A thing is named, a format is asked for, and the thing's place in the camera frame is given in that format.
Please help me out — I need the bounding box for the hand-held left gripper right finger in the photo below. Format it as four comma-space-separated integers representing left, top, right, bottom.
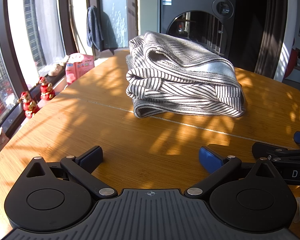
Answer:
184, 146, 278, 197

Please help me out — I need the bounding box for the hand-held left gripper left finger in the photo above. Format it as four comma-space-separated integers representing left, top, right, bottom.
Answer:
26, 146, 118, 197

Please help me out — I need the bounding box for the grey striped garment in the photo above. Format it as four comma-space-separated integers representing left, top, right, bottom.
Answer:
126, 31, 246, 119

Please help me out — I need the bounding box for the red chair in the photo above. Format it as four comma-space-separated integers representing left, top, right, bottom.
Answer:
285, 49, 299, 79

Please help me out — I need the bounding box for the red gold figurine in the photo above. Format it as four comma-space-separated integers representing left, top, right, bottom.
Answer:
38, 77, 56, 101
17, 91, 40, 118

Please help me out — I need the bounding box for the pink refill packet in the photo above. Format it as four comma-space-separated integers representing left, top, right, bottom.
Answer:
66, 53, 95, 85

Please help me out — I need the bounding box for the pale small shoe ornament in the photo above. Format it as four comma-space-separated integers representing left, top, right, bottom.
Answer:
48, 55, 70, 77

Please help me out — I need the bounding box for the dark brown curtain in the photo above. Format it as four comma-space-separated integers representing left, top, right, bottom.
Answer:
254, 0, 291, 80

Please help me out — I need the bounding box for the dark grey hanging towel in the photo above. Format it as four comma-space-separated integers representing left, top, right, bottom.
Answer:
86, 6, 105, 52

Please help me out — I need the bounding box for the brown framed glass door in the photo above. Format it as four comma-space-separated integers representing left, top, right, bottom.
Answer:
89, 0, 138, 53

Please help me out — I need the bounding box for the grey front-load washing machine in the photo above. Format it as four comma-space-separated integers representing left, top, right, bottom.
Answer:
160, 0, 237, 58

